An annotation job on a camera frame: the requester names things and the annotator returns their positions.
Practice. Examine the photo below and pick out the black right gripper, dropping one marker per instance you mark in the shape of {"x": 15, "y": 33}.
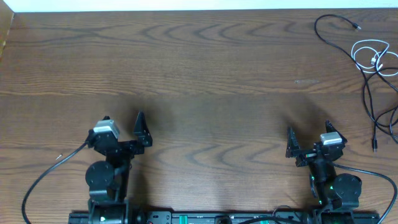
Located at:
{"x": 306, "y": 155}

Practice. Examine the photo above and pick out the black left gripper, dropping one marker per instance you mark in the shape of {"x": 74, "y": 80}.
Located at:
{"x": 143, "y": 134}

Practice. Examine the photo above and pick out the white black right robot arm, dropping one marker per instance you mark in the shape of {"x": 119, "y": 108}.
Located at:
{"x": 338, "y": 194}

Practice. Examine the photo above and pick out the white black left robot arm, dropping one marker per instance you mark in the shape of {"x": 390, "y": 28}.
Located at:
{"x": 108, "y": 179}

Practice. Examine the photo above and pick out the brown cardboard side panel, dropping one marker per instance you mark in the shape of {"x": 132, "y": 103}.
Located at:
{"x": 6, "y": 18}

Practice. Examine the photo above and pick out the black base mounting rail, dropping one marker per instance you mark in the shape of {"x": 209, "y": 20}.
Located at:
{"x": 234, "y": 218}

